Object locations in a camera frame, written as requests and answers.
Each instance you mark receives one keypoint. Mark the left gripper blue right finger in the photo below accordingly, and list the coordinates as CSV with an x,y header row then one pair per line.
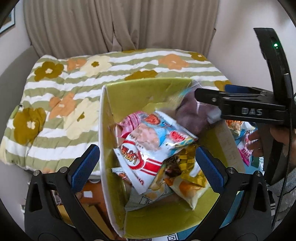
x,y
212,168

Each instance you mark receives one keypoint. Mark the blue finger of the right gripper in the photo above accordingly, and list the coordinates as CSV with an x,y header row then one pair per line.
x,y
242,89
226,100

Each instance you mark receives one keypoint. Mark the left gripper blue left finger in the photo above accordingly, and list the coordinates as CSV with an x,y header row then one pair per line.
x,y
82,167

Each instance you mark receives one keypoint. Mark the mauve snack bag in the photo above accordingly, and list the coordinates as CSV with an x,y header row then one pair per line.
x,y
193,115

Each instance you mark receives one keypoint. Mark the yellow chips bag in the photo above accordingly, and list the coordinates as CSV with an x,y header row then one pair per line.
x,y
184,176

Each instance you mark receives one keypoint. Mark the red white blue snack bag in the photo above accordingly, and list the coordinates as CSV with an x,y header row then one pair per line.
x,y
142,153

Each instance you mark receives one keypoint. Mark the cheese sticks snack bag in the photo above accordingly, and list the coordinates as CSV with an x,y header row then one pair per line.
x,y
238,127

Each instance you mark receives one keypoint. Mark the person's right hand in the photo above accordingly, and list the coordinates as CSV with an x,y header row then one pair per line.
x,y
280,135

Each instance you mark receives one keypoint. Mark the pink snack bag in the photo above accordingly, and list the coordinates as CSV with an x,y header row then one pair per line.
x,y
246,154

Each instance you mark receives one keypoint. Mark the blue patterned tablecloth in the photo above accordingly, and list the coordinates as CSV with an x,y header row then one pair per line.
x,y
221,146

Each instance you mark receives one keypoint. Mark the white grey snack bag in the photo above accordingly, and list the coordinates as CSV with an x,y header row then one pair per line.
x,y
155,192

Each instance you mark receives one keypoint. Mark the floral striped quilt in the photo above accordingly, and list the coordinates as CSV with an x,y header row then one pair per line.
x,y
57,118

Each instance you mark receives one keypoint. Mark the grey headboard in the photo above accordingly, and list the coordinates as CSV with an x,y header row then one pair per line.
x,y
13,80

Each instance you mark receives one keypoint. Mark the beige curtain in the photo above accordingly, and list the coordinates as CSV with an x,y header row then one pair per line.
x,y
72,28

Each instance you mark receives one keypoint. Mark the framed landscape picture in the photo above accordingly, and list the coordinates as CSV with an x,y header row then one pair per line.
x,y
8,22

